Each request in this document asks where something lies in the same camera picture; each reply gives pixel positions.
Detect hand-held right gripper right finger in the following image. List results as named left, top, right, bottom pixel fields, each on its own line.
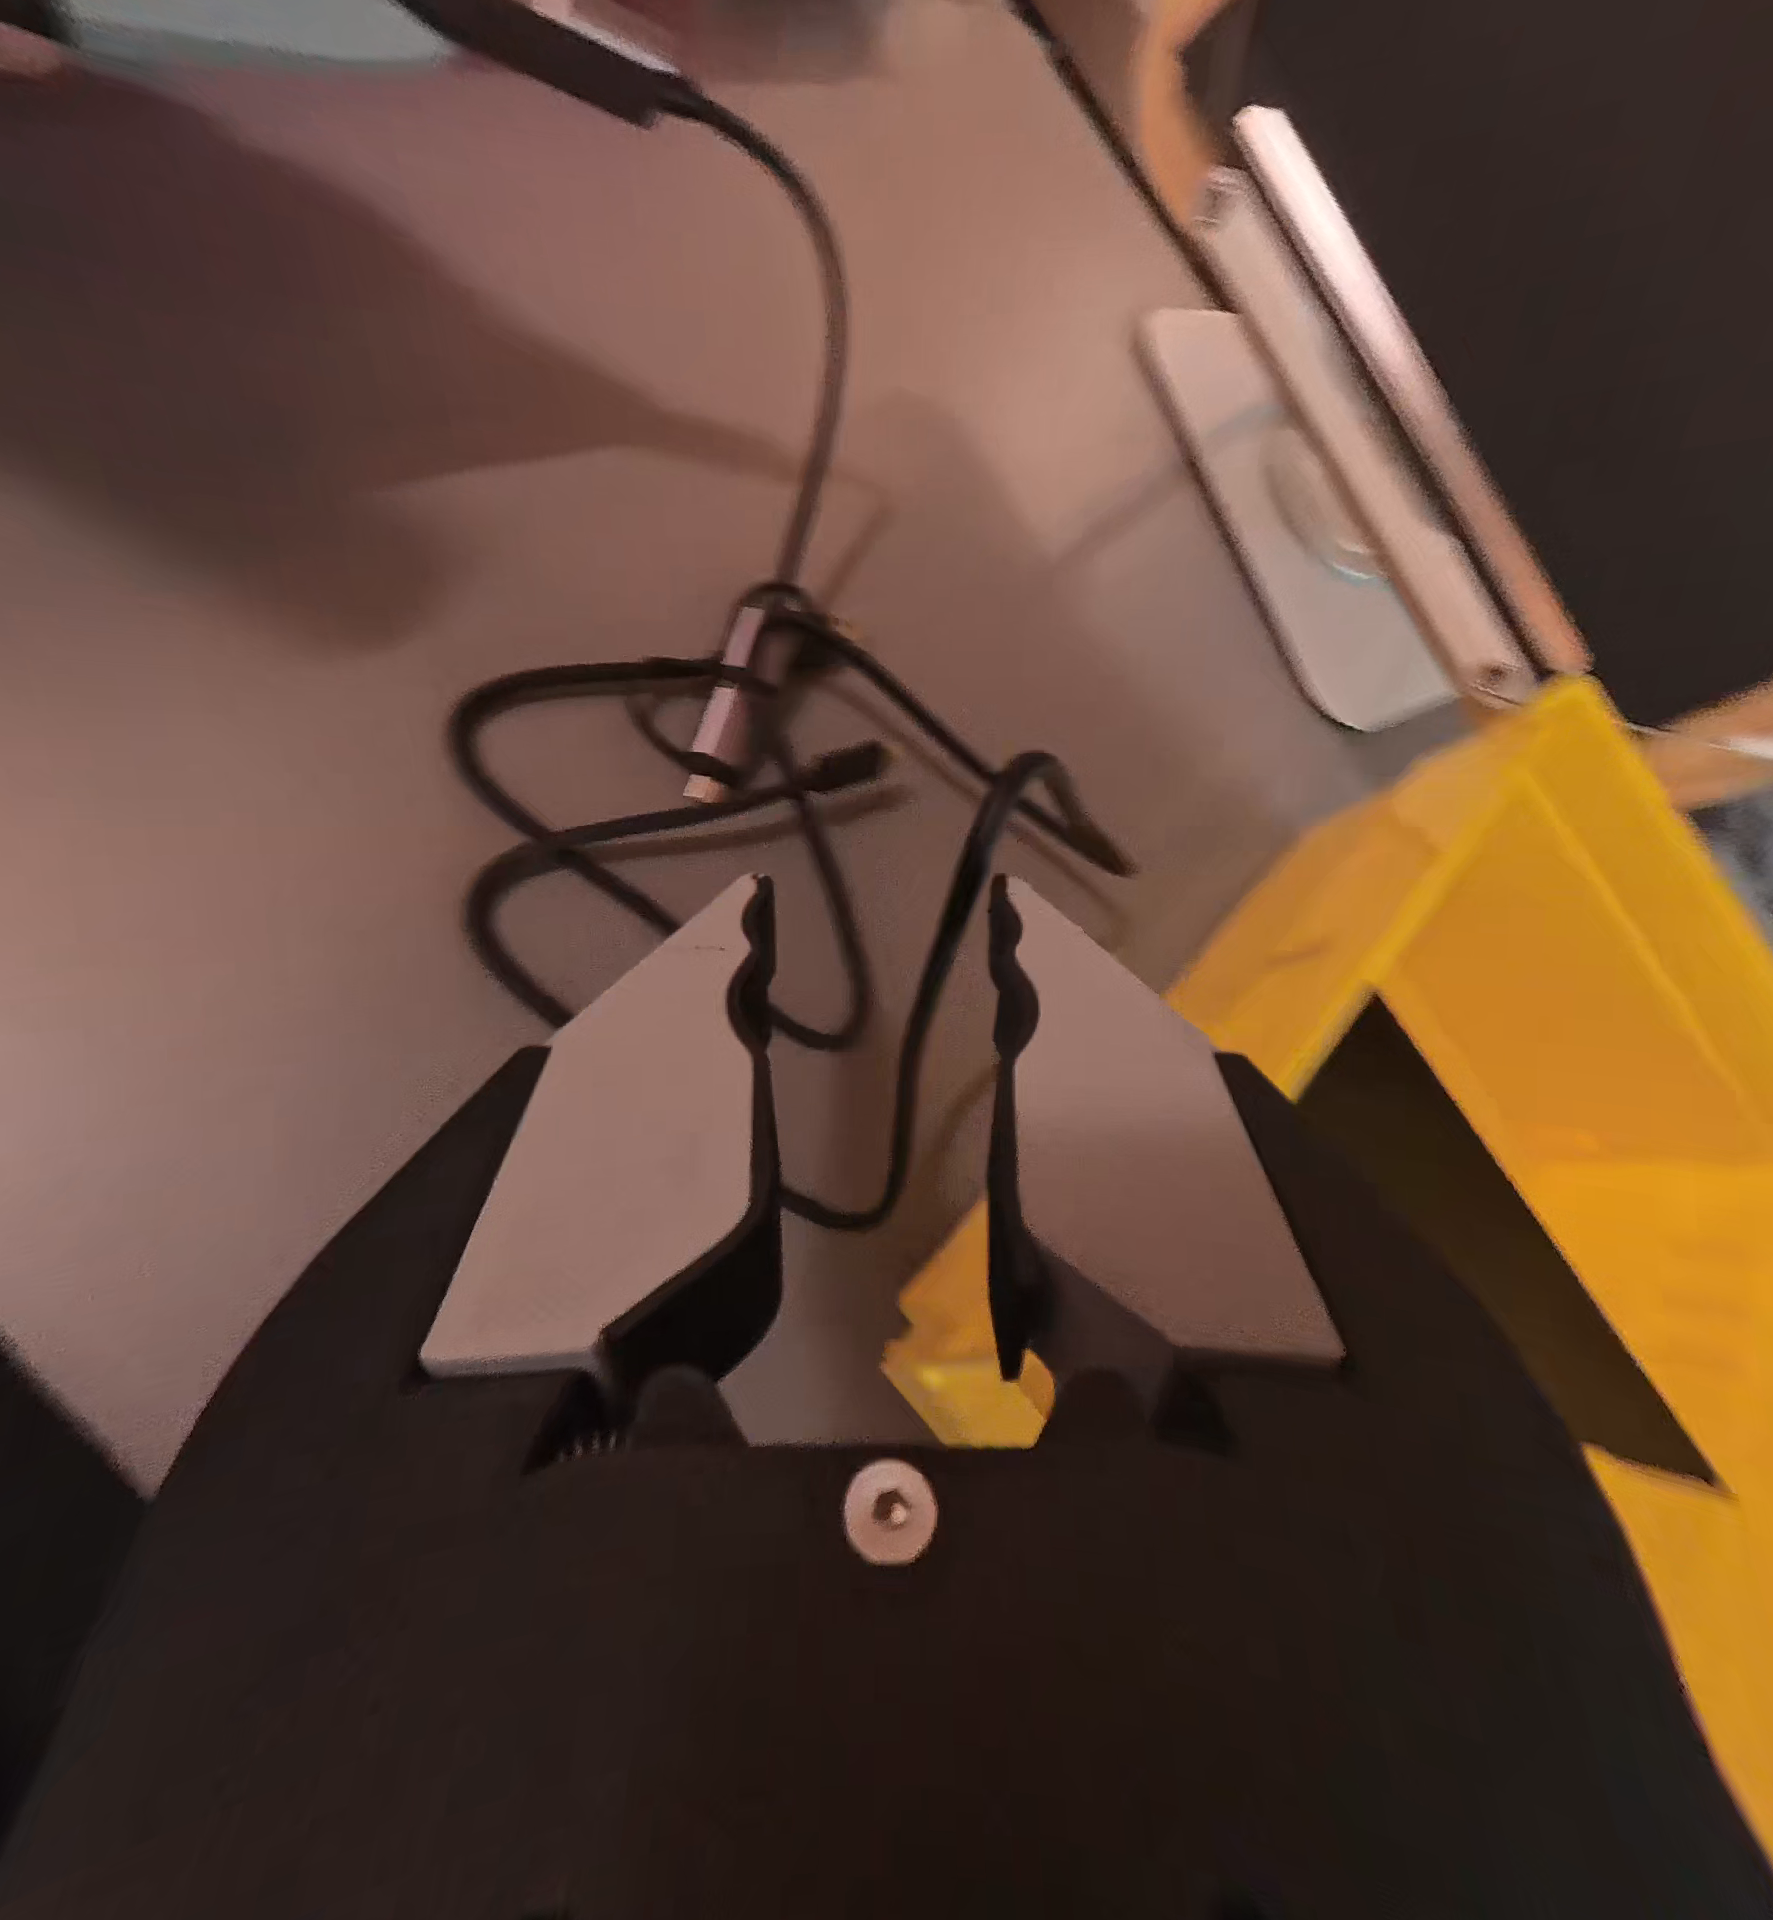
left=986, top=874, right=1349, bottom=1383

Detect silver divider bracket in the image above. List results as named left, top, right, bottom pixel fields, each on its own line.
left=1193, top=105, right=1594, bottom=708

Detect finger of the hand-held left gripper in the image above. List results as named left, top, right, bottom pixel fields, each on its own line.
left=63, top=0, right=463, bottom=75

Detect white divider base plate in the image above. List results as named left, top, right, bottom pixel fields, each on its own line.
left=1139, top=307, right=1465, bottom=734

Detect yellow plastic bin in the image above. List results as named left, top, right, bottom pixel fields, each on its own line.
left=886, top=676, right=1773, bottom=1920

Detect grey usb hub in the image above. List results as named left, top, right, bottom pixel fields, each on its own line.
left=415, top=0, right=856, bottom=807

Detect black usb-c cable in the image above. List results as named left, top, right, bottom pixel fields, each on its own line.
left=448, top=577, right=1145, bottom=1235

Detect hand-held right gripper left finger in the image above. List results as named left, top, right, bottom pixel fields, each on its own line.
left=418, top=874, right=787, bottom=1383

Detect black wood-edged desk divider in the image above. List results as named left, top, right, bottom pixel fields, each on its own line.
left=1021, top=0, right=1773, bottom=813

